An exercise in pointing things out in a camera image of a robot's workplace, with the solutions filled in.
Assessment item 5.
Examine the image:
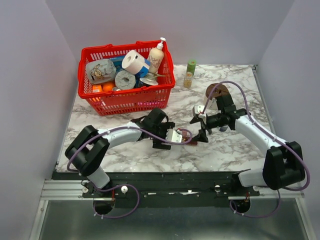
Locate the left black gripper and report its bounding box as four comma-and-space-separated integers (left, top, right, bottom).
150, 123, 175, 151

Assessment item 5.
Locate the dark red weekly pill organizer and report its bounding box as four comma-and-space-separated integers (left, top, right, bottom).
176, 128, 198, 146

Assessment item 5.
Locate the white pill bottle blue label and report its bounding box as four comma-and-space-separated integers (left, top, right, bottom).
219, 125, 229, 132

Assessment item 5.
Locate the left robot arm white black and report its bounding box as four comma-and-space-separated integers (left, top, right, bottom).
65, 108, 183, 198

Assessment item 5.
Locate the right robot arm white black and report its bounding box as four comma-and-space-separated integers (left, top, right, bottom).
190, 94, 306, 196

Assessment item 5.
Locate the beige cup brown lid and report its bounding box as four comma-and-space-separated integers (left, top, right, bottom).
203, 83, 229, 111

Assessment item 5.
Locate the red plastic shopping basket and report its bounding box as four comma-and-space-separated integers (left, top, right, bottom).
77, 40, 176, 116

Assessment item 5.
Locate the green lidded spice jar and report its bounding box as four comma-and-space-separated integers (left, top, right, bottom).
183, 59, 197, 89

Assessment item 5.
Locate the white lidded yogurt cup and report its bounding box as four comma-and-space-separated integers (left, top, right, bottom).
139, 72, 165, 87

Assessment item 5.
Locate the grey wrapped paper roll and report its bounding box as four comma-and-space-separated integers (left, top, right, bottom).
114, 70, 136, 90

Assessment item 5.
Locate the blue package in basket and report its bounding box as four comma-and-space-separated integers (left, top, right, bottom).
110, 55, 149, 88

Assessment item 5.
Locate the orange fruit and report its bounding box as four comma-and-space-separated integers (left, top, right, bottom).
102, 81, 116, 92

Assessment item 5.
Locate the cream pump lotion bottle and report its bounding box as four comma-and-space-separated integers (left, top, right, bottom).
147, 37, 166, 74

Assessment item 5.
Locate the orange small carton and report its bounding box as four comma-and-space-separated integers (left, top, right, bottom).
92, 84, 103, 93

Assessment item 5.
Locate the white toilet paper roll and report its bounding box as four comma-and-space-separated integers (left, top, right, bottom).
121, 49, 145, 75

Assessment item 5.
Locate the wrapped grey tissue pack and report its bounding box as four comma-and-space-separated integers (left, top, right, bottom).
85, 58, 117, 85

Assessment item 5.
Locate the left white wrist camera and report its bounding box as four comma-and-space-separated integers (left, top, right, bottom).
165, 128, 183, 145

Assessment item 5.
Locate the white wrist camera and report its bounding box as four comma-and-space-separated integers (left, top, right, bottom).
165, 128, 183, 145
192, 105, 207, 119

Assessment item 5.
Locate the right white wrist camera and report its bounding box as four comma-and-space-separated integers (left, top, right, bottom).
192, 105, 207, 119

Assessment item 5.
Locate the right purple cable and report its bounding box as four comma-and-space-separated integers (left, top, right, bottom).
202, 81, 311, 218

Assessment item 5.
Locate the purple cable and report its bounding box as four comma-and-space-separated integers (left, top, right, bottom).
66, 126, 193, 219
202, 81, 311, 218

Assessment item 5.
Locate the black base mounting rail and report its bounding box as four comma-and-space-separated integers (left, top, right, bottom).
82, 171, 261, 209

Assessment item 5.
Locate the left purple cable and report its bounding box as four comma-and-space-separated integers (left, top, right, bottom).
66, 126, 193, 219

